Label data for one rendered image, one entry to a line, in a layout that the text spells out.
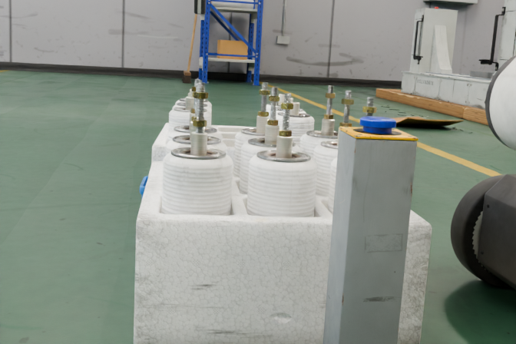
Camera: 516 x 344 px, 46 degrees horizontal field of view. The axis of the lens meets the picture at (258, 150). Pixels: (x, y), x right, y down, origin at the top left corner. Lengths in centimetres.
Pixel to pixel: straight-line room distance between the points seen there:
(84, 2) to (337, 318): 663
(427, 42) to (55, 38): 401
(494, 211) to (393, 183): 43
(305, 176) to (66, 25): 648
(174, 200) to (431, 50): 473
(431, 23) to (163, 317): 480
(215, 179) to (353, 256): 22
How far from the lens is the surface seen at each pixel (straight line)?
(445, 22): 550
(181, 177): 81
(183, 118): 136
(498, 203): 108
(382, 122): 68
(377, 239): 69
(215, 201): 82
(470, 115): 428
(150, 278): 81
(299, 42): 733
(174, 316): 83
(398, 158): 68
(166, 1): 716
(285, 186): 82
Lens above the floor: 40
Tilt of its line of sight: 10 degrees down
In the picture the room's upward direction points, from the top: 3 degrees clockwise
